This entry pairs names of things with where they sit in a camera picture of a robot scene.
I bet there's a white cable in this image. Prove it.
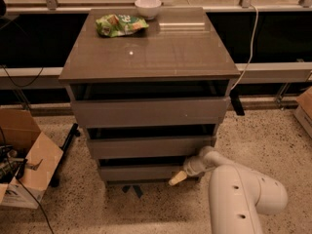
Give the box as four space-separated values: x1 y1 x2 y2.
229 4 259 92

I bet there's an open cardboard box left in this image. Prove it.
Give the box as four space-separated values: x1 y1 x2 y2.
0 109 62 209

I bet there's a black cable on floor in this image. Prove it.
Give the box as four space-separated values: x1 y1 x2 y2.
13 159 55 234

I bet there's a green snack bag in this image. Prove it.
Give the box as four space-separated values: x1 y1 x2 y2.
96 14 149 38

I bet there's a grey top drawer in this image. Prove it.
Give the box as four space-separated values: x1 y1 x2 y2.
67 80 229 128

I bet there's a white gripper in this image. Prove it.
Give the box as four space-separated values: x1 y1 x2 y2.
169 156 215 186

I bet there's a white ceramic bowl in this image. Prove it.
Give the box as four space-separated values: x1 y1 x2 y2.
135 0 162 20

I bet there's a grey bottom drawer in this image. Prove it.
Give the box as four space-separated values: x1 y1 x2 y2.
98 156 186 183

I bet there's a black stand leg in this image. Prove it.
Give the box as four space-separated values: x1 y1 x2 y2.
50 123 80 187

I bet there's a grey drawer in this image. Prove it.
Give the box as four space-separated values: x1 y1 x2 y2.
98 156 186 183
87 124 216 159
67 80 229 128

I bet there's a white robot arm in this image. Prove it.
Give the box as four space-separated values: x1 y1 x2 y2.
169 146 288 234

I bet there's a black cable on left wall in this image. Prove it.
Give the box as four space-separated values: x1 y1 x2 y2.
0 64 45 90

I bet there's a grey middle drawer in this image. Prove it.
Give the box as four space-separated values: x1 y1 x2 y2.
87 124 216 159

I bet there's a grey drawer cabinet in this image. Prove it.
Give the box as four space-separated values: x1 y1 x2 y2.
59 7 240 187

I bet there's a cardboard box right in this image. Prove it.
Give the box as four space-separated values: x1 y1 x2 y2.
293 87 312 138

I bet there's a black bracket behind cabinet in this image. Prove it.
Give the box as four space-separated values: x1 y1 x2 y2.
230 89 245 116

